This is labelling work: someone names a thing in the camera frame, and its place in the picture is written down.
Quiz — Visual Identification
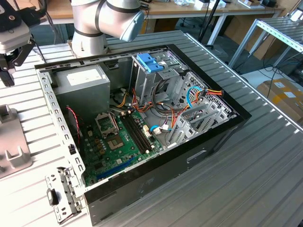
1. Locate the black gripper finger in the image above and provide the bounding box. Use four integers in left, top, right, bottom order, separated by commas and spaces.
0, 39, 36, 87

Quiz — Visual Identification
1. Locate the perforated metal disk bay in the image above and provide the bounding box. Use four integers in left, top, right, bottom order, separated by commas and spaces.
165, 70, 239, 148

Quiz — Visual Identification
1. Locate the grey power supply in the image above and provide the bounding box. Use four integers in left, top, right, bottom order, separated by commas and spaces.
51, 63, 111, 121

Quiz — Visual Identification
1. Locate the grey parts rack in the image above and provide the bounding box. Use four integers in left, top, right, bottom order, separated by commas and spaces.
0, 104, 33, 179

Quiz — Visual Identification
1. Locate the black case fan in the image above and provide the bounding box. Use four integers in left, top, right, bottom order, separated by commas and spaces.
66, 106, 85, 157

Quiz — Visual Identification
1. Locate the metal socket cover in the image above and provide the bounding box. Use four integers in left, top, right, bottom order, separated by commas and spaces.
94, 113, 119, 138

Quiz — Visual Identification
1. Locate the blue plastic bay latch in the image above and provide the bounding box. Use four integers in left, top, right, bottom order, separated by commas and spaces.
136, 53, 164, 74

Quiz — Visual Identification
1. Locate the metal optical drive cage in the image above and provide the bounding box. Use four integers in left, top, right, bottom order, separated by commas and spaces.
129, 51, 187, 107

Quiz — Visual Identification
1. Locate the CPU socket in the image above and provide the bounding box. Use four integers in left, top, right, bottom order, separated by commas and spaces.
105, 133, 125, 151

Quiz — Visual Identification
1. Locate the black RAM slot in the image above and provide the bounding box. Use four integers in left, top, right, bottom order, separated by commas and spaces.
121, 115, 144, 155
127, 114, 150, 153
131, 113, 153, 151
125, 115, 147, 154

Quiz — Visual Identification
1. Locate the green motherboard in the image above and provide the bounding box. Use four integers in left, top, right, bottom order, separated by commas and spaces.
80, 110, 164, 187

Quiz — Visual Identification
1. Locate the blue expansion slot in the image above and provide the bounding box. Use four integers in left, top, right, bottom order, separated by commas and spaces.
97, 157, 136, 180

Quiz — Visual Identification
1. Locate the black PC case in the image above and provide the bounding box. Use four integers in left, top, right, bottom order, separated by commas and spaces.
34, 44, 252, 227

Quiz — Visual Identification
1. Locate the wooden desk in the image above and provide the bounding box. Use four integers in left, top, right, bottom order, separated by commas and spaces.
45, 0, 286, 45

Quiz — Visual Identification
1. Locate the metal slat shelf table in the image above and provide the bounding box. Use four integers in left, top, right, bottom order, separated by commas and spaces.
228, 17, 303, 69

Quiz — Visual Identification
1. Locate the large labelled cardboard box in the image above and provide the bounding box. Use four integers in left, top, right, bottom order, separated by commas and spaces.
257, 79, 303, 123

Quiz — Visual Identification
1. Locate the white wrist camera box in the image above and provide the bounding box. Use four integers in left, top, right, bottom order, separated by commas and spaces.
0, 22, 32, 54

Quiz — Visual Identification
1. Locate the black camera bracket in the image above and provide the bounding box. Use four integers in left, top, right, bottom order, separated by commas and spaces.
0, 0, 45, 33

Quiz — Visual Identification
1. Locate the orange red wire bundle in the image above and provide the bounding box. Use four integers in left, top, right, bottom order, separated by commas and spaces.
131, 87, 154, 114

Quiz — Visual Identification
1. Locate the short blue data wire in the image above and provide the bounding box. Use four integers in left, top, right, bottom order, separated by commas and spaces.
150, 124, 171, 136

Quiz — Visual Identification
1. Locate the long blue data wire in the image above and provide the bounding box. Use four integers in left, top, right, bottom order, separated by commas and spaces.
186, 86, 205, 109

